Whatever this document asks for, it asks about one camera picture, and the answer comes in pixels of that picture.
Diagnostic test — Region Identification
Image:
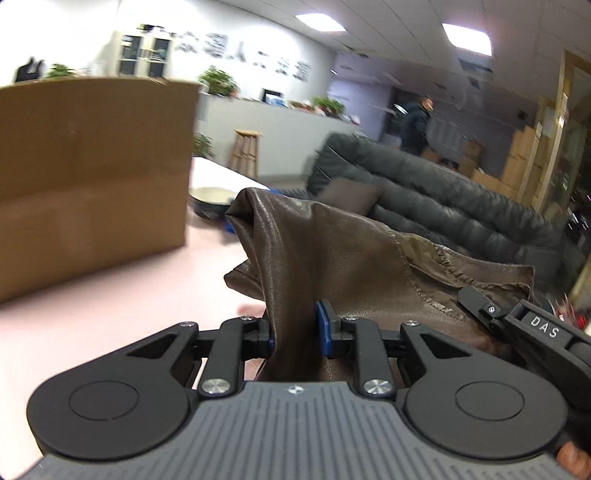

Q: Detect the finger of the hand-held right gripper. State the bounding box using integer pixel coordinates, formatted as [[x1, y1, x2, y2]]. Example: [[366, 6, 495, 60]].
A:
[[457, 286, 511, 334]]

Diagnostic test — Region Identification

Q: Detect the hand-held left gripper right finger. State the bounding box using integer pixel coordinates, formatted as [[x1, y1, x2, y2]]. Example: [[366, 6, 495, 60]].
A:
[[315, 300, 476, 400]]

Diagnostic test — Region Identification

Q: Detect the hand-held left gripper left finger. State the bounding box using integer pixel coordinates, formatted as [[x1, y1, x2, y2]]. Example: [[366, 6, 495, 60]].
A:
[[122, 316, 275, 401]]

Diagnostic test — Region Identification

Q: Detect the brown leather jacket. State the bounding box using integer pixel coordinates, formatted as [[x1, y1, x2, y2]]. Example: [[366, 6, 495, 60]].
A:
[[224, 187, 536, 384]]

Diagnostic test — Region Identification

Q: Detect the person's right hand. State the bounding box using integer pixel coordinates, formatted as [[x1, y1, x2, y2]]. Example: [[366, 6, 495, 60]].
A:
[[556, 440, 589, 478]]

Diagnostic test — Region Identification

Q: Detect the dark grey leather sofa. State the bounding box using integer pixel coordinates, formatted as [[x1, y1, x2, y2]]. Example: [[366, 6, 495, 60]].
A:
[[305, 133, 571, 296]]

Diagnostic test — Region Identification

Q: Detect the stack of cardboard boxes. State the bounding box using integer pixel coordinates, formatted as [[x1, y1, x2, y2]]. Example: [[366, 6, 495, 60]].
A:
[[455, 124, 543, 201]]

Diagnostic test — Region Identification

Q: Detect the dark bowl with white interior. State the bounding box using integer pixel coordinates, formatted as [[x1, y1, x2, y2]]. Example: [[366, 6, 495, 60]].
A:
[[188, 186, 237, 220]]

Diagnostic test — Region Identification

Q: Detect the white reception counter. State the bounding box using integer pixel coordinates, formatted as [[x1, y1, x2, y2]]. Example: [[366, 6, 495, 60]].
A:
[[198, 92, 361, 182]]

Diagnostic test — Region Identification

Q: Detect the wooden stool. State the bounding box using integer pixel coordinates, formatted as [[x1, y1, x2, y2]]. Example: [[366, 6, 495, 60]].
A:
[[228, 129, 262, 178]]

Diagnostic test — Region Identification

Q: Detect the large brown cardboard box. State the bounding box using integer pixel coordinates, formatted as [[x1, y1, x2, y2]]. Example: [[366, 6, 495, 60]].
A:
[[0, 78, 200, 304]]

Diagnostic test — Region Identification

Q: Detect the ceiling light panel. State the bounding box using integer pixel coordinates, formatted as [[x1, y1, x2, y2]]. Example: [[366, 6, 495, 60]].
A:
[[441, 23, 492, 58], [295, 11, 349, 35]]

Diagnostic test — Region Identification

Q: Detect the white glass door cabinet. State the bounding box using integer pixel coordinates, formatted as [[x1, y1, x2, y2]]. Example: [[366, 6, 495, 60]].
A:
[[115, 30, 175, 79]]

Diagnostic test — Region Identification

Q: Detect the white wall lettering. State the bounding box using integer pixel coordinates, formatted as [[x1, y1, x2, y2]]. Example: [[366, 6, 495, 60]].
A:
[[178, 32, 315, 84]]

